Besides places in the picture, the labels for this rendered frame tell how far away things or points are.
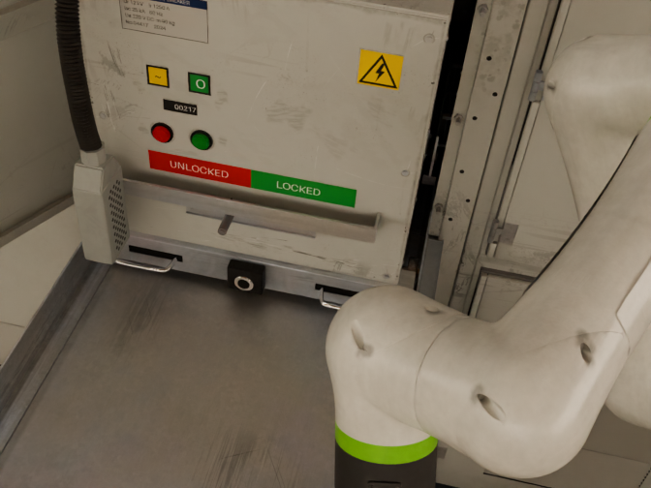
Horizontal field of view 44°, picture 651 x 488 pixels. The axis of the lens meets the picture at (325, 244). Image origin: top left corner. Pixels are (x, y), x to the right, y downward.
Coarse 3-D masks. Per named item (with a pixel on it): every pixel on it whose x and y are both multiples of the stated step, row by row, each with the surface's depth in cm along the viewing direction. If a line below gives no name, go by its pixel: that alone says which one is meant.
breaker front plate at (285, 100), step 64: (256, 0) 101; (320, 0) 99; (128, 64) 111; (192, 64) 109; (256, 64) 107; (320, 64) 105; (128, 128) 119; (192, 128) 116; (256, 128) 114; (320, 128) 112; (384, 128) 109; (256, 192) 122; (384, 192) 117; (320, 256) 128; (384, 256) 125
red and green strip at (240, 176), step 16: (160, 160) 122; (176, 160) 121; (192, 160) 120; (208, 176) 122; (224, 176) 121; (240, 176) 120; (256, 176) 120; (272, 176) 119; (288, 176) 119; (288, 192) 121; (304, 192) 120; (320, 192) 119; (336, 192) 119; (352, 192) 118
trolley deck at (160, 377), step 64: (128, 320) 130; (192, 320) 131; (256, 320) 132; (320, 320) 133; (64, 384) 120; (128, 384) 121; (192, 384) 121; (256, 384) 122; (320, 384) 123; (64, 448) 112; (128, 448) 113; (192, 448) 114; (256, 448) 114; (320, 448) 115
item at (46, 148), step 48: (0, 0) 120; (48, 0) 125; (0, 48) 124; (48, 48) 132; (0, 96) 129; (48, 96) 137; (0, 144) 133; (48, 144) 142; (0, 192) 138; (48, 192) 147; (0, 240) 140
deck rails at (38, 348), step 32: (416, 256) 145; (64, 288) 128; (96, 288) 134; (416, 288) 137; (32, 320) 120; (64, 320) 128; (32, 352) 122; (0, 384) 113; (32, 384) 119; (0, 416) 115; (0, 448) 111
